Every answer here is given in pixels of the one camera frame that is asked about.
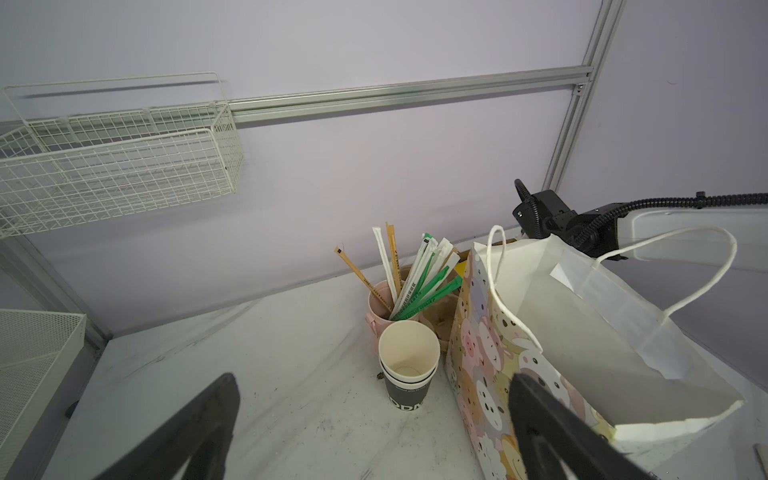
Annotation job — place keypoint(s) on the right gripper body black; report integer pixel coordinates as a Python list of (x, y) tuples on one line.
[(544, 213)]

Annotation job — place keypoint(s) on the white mesh two-tier shelf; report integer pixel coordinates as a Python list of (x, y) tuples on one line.
[(37, 350)]

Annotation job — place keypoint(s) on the brown pulp cup carrier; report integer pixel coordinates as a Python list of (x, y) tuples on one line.
[(439, 317)]

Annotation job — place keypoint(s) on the pink straw holder cup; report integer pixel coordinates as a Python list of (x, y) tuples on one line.
[(380, 304)]

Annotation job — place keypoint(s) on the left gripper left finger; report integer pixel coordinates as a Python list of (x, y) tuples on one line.
[(195, 441)]

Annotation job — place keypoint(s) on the stack of paper cups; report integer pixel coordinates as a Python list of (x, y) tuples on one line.
[(409, 353)]

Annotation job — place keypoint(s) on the white wire basket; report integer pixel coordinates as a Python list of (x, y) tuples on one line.
[(59, 172)]

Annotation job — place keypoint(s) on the white paper takeout bag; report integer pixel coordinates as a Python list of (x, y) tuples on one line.
[(540, 308)]

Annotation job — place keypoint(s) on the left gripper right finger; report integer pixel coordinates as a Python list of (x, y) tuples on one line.
[(553, 441)]

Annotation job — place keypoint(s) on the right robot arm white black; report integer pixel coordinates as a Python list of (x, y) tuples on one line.
[(686, 229)]

